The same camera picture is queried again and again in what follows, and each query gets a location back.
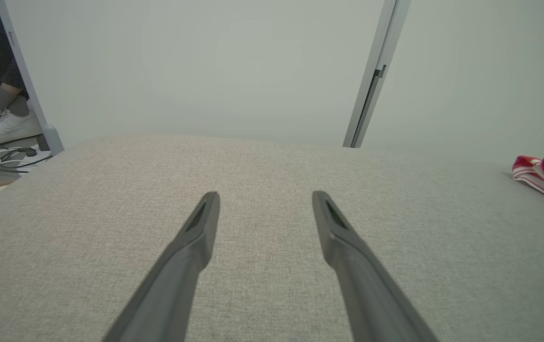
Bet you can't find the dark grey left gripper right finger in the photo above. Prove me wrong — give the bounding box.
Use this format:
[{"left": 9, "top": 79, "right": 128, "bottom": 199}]
[{"left": 312, "top": 190, "right": 439, "bottom": 342}]

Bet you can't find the black floor cable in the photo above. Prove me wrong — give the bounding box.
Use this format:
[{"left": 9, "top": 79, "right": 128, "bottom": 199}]
[{"left": 0, "top": 147, "right": 54, "bottom": 171}]

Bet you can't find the grey metal partition post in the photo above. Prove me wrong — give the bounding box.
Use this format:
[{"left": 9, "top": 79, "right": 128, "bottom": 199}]
[
  {"left": 0, "top": 0, "right": 66, "bottom": 156},
  {"left": 342, "top": 0, "right": 412, "bottom": 149}
]

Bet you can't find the red garment stack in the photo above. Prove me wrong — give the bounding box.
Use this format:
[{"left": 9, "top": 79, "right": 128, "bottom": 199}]
[{"left": 512, "top": 155, "right": 544, "bottom": 215}]

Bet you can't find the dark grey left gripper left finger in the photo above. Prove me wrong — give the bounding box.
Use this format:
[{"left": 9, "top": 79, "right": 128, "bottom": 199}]
[{"left": 102, "top": 191, "right": 221, "bottom": 342}]

